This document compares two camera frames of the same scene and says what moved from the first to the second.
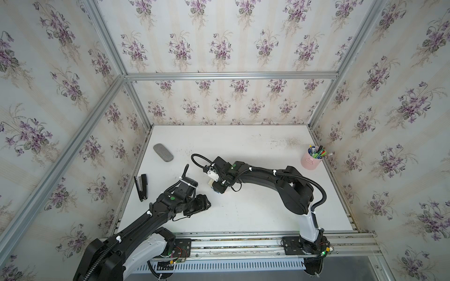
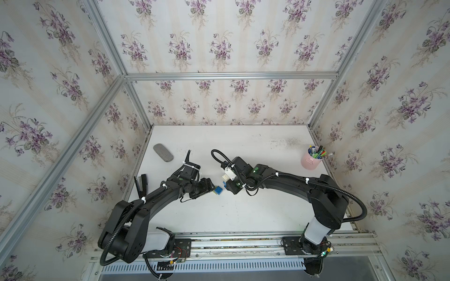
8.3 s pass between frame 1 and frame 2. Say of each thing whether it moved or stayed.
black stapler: stayed
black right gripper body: moved
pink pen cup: stayed
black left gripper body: moved
